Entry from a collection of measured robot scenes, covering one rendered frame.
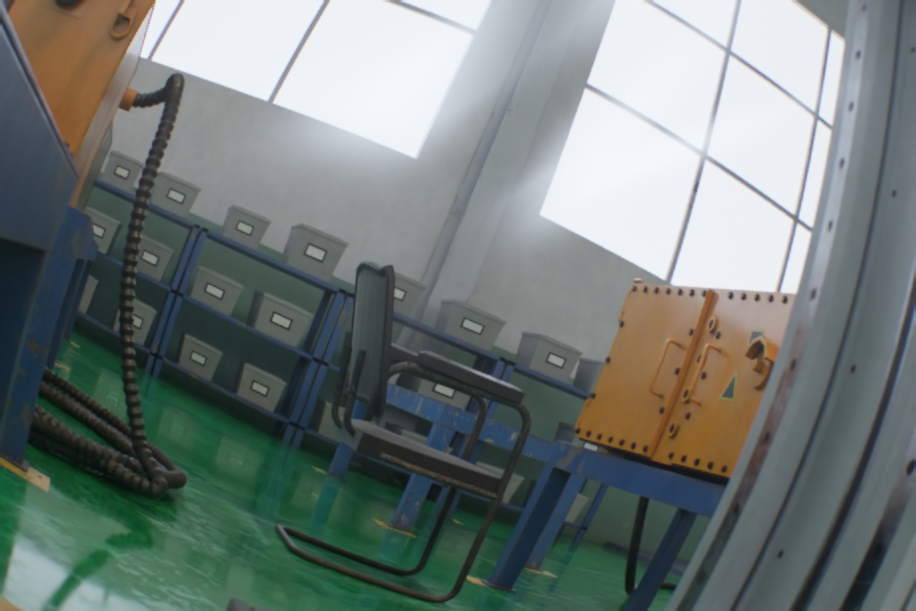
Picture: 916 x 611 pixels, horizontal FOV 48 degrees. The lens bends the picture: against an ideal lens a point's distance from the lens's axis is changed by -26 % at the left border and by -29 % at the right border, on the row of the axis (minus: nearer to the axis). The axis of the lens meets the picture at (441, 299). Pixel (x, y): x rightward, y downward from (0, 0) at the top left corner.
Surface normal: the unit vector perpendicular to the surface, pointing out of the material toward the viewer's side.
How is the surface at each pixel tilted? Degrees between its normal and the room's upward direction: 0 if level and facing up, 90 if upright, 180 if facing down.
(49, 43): 90
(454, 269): 90
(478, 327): 95
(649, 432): 90
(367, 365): 107
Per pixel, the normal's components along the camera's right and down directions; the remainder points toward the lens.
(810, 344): -0.89, -0.39
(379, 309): -0.90, -0.09
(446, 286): 0.27, 0.03
